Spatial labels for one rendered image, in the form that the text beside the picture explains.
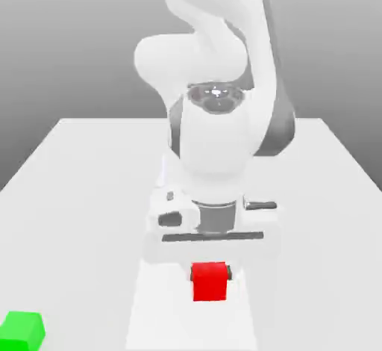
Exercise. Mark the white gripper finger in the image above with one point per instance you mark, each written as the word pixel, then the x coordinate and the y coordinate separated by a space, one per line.
pixel 229 272

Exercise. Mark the small green cube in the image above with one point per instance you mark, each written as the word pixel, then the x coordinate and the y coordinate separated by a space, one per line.
pixel 22 331

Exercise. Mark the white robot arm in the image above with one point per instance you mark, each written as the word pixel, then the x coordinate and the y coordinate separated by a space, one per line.
pixel 209 148

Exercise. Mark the small red cube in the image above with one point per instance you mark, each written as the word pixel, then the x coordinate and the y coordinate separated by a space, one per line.
pixel 209 282

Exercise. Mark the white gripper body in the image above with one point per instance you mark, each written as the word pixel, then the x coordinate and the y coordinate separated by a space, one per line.
pixel 209 248

